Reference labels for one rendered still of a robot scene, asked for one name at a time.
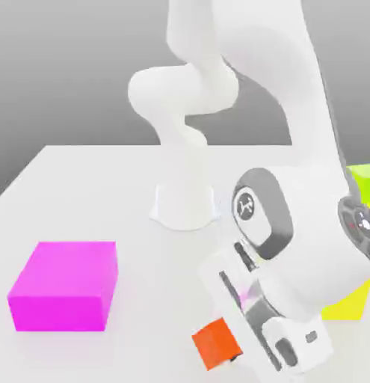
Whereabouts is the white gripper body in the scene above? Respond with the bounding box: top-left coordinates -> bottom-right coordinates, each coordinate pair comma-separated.
198,248 -> 283,376

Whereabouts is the small lime green cube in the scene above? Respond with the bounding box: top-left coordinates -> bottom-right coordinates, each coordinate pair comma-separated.
347,163 -> 370,205

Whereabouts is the small orange cube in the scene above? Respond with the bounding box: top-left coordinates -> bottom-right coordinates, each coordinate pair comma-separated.
191,317 -> 244,373

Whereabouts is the large yellow box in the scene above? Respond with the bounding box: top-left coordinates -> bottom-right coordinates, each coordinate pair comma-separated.
320,202 -> 370,322

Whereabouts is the large magenta box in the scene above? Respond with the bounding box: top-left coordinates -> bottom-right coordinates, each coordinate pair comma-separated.
7,240 -> 119,333

